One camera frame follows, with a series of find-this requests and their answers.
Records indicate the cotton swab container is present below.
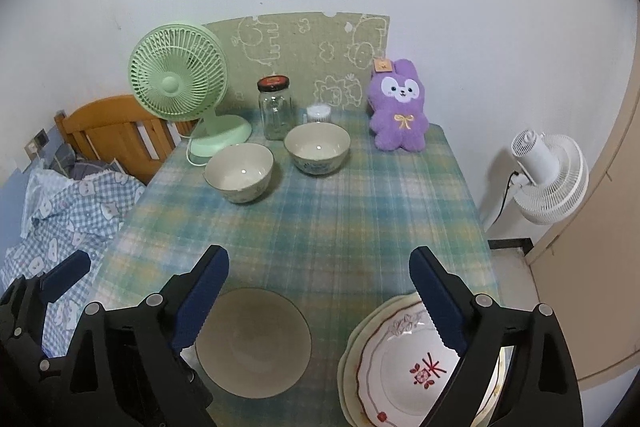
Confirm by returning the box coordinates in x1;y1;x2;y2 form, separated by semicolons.
305;104;332;122

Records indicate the floral bowl bed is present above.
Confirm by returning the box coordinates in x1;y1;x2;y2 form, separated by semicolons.
195;288;312;399

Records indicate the cream plate underneath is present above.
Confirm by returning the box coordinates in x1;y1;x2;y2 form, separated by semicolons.
336;289;516;427

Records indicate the green fan power cable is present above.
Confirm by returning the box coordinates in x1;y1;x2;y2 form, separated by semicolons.
185;120;208;168

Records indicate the blue checkered bear blanket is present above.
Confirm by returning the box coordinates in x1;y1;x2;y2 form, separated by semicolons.
1;168;145;357

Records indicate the wall socket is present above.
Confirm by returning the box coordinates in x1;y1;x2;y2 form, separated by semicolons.
24;109;66;161

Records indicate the green desk fan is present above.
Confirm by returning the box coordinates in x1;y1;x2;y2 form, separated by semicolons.
128;23;252;166

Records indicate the blue patterned bowl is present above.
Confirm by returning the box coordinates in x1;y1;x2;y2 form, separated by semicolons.
283;122;352;176

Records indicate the white plate with red flowers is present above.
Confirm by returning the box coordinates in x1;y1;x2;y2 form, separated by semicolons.
354;304;501;427

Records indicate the grey striped pillow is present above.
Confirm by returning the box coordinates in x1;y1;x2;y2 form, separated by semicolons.
48;143;122;180

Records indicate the floral bowl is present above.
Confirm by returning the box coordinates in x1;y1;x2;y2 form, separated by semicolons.
204;143;274;204

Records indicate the purple plush bunny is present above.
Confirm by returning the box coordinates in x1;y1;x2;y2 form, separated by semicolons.
367;58;430;152

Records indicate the white floor fan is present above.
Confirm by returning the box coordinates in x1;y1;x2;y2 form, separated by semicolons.
511;129;589;225

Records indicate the plaid green tablecloth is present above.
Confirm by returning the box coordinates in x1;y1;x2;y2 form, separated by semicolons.
91;112;498;426

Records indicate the glass jar with black lid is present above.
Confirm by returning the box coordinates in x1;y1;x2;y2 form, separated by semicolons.
257;75;294;141

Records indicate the green cartoon mat on wall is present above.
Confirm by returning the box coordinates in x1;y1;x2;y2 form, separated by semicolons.
206;12;390;113

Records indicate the beige wooden door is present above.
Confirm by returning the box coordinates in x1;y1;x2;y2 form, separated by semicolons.
528;65;639;389

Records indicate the white fan black cable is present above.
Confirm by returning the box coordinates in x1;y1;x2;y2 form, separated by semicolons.
482;169;524;230

